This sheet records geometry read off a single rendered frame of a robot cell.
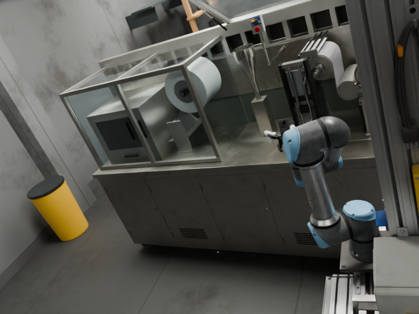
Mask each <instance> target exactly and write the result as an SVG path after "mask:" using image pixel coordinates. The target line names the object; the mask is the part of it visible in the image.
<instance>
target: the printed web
mask: <svg viewBox="0 0 419 314"><path fill-rule="evenodd" d="M319 55H320V56H324V57H327V58H328V59H329V60H330V61H331V63H332V68H333V72H334V78H335V84H336V88H338V86H339V83H340V81H341V79H342V77H343V75H344V66H343V62H342V55H341V51H340V48H339V46H338V45H337V44H336V43H334V42H331V41H326V42H324V43H323V45H322V46H321V48H320V49H319V51H318V55H315V56H319ZM315 56H311V58H313V57H315ZM311 58H310V59H309V61H310V60H311ZM313 80H314V85H315V89H316V92H317V97H318V100H319V105H320V109H321V112H322V117H331V114H330V109H329V104H328V101H327V96H326V93H325V88H324V83H323V80H318V79H315V78H313Z"/></svg>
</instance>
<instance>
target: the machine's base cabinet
mask: <svg viewBox="0 0 419 314"><path fill-rule="evenodd" d="M325 177H326V180H327V184H328V187H329V191H330V196H331V198H332V203H333V206H334V209H336V210H338V211H339V212H340V211H343V207H344V205H345V204H346V203H347V202H349V201H354V200H362V201H367V202H369V203H370V204H371V205H372V206H373V207H374V209H375V211H384V209H385V207H384V203H383V201H382V199H383V197H382V191H381V187H380V181H379V177H378V171H377V165H376V163H373V164H351V165H343V167H341V168H339V169H337V170H335V171H331V172H328V173H325ZM98 181H99V183H100V184H101V186H102V188H103V189H104V191H105V193H106V195H107V197H108V198H109V200H110V202H111V203H112V206H113V207H114V209H115V210H116V212H117V214H118V216H119V218H120V219H121V221H122V223H123V224H124V226H125V228H126V230H127V232H128V233H129V235H130V237H131V238H132V240H133V242H134V244H142V246H148V247H165V248H174V249H190V250H205V251H214V252H216V253H220V252H230V253H239V254H255V255H271V256H280V257H295V258H304V259H314V260H336V261H340V253H341V245H342V243H339V244H336V245H332V246H331V247H326V248H324V249H322V248H320V247H319V246H318V245H317V242H316V241H315V239H314V237H313V235H312V233H311V231H310V229H309V227H308V225H307V223H309V222H310V221H311V220H310V216H311V214H312V211H311V207H310V204H309V200H308V198H307V194H306V190H305V187H300V186H298V185H297V184H296V181H295V179H294V175H293V173H292V169H291V168H282V169H259V170H247V171H225V172H213V173H190V174H168V175H156V176H134V177H122V178H99V179H98Z"/></svg>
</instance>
